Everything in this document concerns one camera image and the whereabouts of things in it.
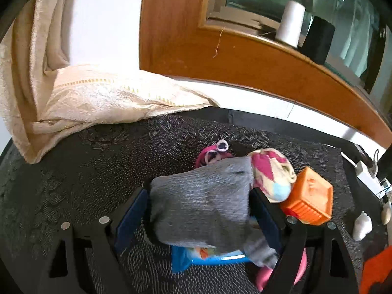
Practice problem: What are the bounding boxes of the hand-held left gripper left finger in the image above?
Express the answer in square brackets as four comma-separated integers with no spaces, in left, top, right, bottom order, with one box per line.
[40,187,150,294]

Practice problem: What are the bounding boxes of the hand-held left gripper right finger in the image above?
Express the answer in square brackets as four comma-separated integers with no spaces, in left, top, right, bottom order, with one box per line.
[249,187,359,294]

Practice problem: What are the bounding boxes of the grey sock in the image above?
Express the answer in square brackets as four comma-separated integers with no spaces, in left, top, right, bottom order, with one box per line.
[149,156,281,268]

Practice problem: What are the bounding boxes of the pink plastic container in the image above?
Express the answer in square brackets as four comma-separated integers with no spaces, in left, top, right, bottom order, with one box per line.
[254,248,308,293]

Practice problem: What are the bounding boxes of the orange plastic block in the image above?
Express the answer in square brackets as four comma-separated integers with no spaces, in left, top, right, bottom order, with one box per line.
[280,167,334,226]

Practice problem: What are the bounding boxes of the pink and cream argyle sock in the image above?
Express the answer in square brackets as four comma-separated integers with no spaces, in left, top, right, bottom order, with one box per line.
[249,148,297,203]

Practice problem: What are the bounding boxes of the blue snack packet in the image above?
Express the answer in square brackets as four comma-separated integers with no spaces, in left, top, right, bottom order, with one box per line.
[171,245,250,274]

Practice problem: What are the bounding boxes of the black patterned table cloth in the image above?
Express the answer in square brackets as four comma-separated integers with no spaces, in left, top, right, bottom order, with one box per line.
[0,107,392,294]

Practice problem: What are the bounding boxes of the small white figurine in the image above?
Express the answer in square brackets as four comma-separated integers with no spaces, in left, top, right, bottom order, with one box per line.
[352,212,373,241]

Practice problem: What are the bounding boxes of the pink sock with eye decorations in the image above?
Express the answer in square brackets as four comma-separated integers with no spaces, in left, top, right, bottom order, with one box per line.
[195,139,236,169]

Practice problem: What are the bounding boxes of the white power strip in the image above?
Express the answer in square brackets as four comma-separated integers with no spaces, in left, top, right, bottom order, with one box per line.
[355,159,392,197]

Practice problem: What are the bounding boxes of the small cream rounded object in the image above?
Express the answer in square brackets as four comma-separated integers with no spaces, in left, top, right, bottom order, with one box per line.
[381,204,392,225]

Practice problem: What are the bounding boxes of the orange cloth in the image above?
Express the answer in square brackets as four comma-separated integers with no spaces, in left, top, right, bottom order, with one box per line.
[359,249,392,294]

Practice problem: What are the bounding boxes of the cream curtain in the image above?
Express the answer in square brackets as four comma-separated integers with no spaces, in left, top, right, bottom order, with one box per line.
[0,0,221,164]

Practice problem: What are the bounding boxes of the black thread spool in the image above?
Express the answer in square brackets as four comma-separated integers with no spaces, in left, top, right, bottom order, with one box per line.
[302,16,336,65]

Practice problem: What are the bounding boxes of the white thread spool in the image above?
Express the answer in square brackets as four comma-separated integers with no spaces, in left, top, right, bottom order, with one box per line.
[275,0,306,48]

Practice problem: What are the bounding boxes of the white cable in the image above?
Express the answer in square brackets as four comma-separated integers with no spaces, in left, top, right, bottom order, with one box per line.
[325,144,359,167]

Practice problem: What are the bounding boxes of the wooden window frame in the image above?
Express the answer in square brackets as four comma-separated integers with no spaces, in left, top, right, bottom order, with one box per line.
[139,0,392,148]

